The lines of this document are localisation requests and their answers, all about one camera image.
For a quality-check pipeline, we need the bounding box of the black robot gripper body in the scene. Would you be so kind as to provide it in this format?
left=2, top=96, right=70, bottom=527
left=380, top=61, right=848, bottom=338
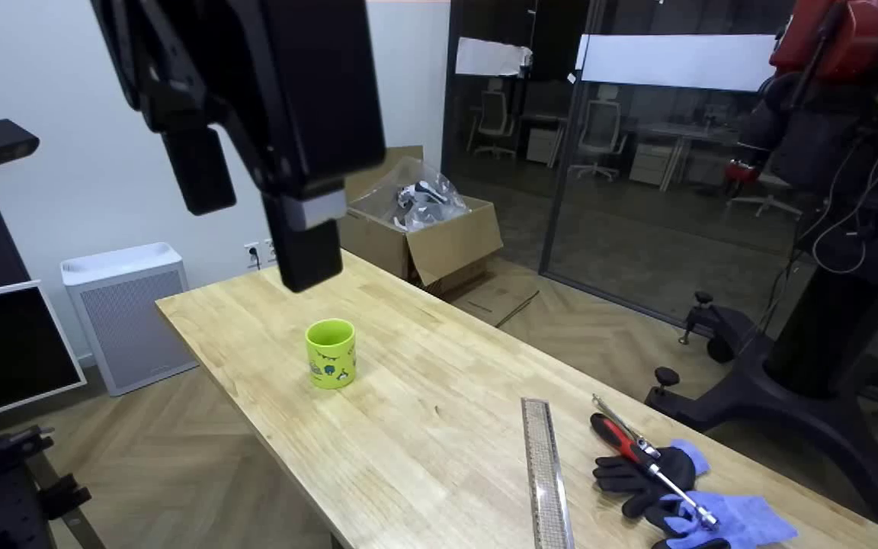
left=89, top=0, right=383, bottom=198

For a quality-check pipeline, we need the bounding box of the green printed mug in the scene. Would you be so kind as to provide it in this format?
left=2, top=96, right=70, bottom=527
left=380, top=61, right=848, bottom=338
left=304, top=316, right=356, bottom=389

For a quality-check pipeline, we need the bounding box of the open cardboard box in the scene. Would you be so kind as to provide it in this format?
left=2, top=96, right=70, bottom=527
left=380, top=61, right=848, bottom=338
left=343, top=145, right=502, bottom=290

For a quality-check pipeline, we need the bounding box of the white air purifier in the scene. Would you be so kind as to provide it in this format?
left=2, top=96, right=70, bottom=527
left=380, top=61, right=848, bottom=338
left=62, top=239, right=194, bottom=394

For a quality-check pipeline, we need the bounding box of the flat cardboard sheet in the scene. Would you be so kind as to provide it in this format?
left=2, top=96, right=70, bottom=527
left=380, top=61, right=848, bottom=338
left=447, top=260, right=541, bottom=325

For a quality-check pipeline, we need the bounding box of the black equipment base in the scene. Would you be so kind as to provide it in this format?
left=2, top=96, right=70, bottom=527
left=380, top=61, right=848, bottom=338
left=0, top=426, right=104, bottom=549

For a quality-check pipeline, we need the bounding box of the steel ruler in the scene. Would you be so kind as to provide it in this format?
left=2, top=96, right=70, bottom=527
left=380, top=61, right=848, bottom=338
left=521, top=395, right=573, bottom=549

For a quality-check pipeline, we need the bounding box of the blue black work glove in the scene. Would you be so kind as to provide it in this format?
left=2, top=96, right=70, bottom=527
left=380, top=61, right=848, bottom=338
left=595, top=439, right=712, bottom=519

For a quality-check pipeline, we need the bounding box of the red handled screwdriver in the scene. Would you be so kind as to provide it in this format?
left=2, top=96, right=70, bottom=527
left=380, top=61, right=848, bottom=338
left=593, top=395, right=719, bottom=527

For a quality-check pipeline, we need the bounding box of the red black robot on pedestal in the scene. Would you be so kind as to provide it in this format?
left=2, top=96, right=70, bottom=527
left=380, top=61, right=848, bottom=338
left=643, top=0, right=878, bottom=542

